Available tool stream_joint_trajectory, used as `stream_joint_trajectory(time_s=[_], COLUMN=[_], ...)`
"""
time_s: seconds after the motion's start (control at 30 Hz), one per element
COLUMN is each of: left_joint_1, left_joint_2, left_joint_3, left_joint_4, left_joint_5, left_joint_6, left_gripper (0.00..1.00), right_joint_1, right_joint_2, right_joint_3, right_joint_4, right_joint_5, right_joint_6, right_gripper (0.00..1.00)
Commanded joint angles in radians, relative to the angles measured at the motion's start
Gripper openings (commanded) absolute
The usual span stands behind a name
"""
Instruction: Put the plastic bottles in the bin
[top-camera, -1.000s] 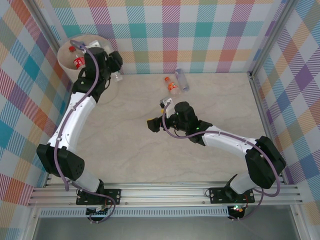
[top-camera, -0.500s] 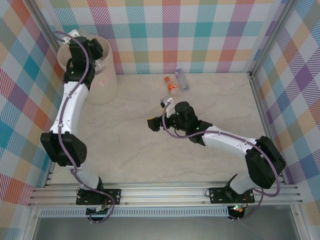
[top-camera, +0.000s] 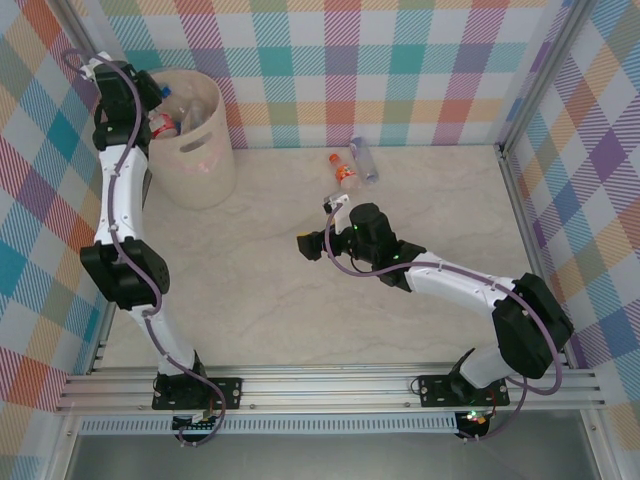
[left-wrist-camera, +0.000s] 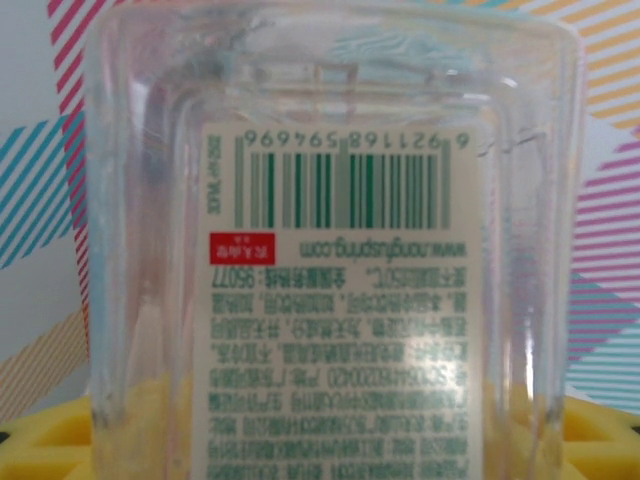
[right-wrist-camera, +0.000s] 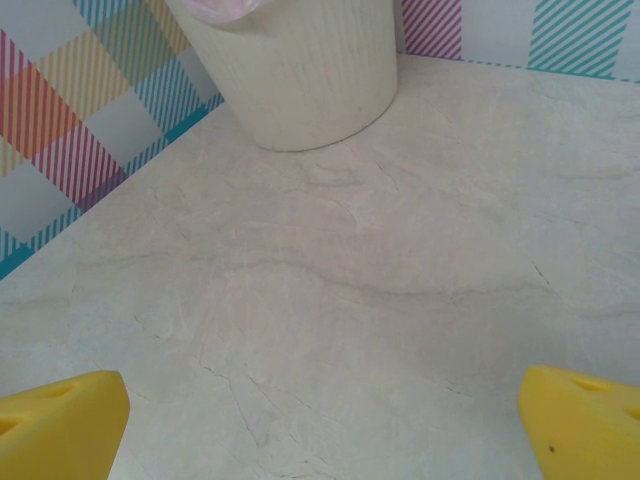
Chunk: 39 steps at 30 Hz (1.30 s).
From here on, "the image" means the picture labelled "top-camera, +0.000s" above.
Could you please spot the clear bottle blue cap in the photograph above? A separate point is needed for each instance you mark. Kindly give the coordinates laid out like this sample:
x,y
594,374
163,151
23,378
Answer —
x,y
166,91

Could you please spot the red label cola bottle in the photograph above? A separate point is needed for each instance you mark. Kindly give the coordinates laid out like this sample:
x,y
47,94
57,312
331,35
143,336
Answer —
x,y
162,125

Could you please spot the clear bottle green label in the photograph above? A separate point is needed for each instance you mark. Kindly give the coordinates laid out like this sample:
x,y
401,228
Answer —
x,y
194,117

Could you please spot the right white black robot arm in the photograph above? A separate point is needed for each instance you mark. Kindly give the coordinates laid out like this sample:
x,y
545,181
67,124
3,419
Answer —
x,y
450,280

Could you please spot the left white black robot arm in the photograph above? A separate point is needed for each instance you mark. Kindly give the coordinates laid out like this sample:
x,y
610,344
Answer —
x,y
125,190

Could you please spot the beige plastic bin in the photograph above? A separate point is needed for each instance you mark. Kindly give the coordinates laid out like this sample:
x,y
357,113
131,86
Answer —
x,y
200,170

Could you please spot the orange soda bottle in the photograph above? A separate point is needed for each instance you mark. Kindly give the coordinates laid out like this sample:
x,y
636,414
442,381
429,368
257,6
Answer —
x,y
345,172

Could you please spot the clear bottle purple cap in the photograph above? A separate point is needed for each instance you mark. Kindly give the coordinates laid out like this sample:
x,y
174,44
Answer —
x,y
365,160

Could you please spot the left control board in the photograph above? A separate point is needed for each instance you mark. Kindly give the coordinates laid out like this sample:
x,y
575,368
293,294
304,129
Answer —
x,y
195,425

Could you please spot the control board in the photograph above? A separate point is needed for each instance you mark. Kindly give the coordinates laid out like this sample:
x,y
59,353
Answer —
x,y
195,425
475,419

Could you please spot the right control board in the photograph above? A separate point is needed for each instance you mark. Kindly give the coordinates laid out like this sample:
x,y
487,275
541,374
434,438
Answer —
x,y
475,419

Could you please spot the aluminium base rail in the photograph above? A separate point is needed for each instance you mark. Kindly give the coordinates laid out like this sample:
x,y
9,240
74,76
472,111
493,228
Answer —
x,y
325,385

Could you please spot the right aluminium floor rail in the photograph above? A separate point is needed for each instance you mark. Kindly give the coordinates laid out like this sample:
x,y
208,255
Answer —
x,y
522,210

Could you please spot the left black mount plate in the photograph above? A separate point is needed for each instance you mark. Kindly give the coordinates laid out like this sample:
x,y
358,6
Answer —
x,y
227,392

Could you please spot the black mount plate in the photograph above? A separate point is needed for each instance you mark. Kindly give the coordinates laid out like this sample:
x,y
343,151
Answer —
x,y
227,392
435,390

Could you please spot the right black mount plate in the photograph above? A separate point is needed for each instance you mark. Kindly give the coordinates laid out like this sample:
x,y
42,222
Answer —
x,y
435,390

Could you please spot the right aluminium frame post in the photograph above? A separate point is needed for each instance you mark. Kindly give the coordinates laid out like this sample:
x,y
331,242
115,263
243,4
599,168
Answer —
x,y
557,50

